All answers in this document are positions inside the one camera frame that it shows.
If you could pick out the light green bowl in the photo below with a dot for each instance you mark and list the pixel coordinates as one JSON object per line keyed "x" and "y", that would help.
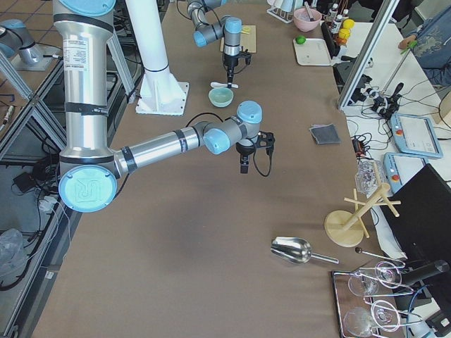
{"x": 220, "y": 97}

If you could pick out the metal scoop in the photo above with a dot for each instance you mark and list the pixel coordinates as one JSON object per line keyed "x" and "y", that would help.
{"x": 297, "y": 250}

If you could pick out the blue teach pendant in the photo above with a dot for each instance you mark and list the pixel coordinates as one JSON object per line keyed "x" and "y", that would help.
{"x": 414, "y": 134}
{"x": 401, "y": 168}

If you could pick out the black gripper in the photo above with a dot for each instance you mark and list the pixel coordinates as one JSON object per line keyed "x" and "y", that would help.
{"x": 244, "y": 150}
{"x": 230, "y": 63}

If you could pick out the cream rabbit tray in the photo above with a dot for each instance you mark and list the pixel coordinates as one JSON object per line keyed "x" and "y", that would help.
{"x": 313, "y": 52}

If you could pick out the grey folded cloth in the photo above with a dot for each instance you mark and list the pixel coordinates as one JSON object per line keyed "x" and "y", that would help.
{"x": 325, "y": 134}

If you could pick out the wooden mug tree stand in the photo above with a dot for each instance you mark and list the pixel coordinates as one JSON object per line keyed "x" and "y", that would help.
{"x": 347, "y": 229}

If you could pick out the pink ribbed bowl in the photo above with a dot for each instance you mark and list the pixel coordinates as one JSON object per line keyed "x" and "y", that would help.
{"x": 302, "y": 19}

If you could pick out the green lime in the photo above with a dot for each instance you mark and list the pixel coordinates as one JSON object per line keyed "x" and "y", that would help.
{"x": 300, "y": 39}

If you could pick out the aluminium frame post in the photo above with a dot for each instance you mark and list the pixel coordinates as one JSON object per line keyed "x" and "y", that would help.
{"x": 374, "y": 35}

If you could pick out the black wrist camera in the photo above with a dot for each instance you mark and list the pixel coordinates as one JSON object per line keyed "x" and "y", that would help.
{"x": 265, "y": 140}
{"x": 247, "y": 56}

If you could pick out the clear plastic container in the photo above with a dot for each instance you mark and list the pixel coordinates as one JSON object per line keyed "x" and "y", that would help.
{"x": 370, "y": 173}

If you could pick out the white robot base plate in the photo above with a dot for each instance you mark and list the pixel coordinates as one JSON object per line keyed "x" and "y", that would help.
{"x": 160, "y": 92}

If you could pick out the black wire glass rack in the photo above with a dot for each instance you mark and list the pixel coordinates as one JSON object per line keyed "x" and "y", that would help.
{"x": 365, "y": 301}

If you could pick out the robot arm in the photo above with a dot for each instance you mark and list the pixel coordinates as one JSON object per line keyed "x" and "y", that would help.
{"x": 228, "y": 27}
{"x": 90, "y": 169}

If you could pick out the yellow lemon slice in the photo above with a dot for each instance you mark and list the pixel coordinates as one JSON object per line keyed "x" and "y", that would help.
{"x": 246, "y": 30}

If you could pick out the wine glass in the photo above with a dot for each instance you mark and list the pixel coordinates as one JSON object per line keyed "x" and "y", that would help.
{"x": 385, "y": 315}
{"x": 388, "y": 274}
{"x": 361, "y": 285}

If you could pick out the bamboo cutting board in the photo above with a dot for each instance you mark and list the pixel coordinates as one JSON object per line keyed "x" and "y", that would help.
{"x": 248, "y": 42}

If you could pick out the black monitor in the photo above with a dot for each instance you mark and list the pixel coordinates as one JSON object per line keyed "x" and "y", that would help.
{"x": 423, "y": 227}

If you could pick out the white plastic spoon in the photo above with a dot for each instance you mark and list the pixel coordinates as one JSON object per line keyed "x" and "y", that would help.
{"x": 226, "y": 85}

